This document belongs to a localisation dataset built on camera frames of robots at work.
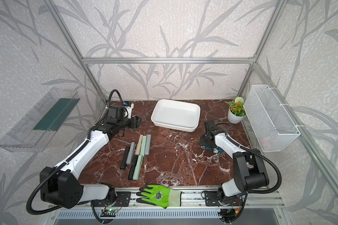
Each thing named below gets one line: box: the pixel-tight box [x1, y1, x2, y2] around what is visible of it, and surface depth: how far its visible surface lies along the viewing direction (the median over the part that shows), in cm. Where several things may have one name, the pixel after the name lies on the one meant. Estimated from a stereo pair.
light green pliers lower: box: [132, 154, 144, 181], surface depth 84 cm
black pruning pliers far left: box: [120, 146, 131, 170], surface depth 88 cm
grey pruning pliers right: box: [144, 134, 152, 156], surface depth 94 cm
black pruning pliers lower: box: [127, 155, 139, 180], surface depth 84 cm
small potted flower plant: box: [225, 96, 246, 124], surface depth 101 cm
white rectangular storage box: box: [151, 98, 201, 133], surface depth 110 cm
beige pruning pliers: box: [134, 134, 144, 156], surface depth 93 cm
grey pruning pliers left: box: [125, 142, 136, 165], surface depth 90 cm
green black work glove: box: [136, 184, 183, 209], surface depth 75 cm
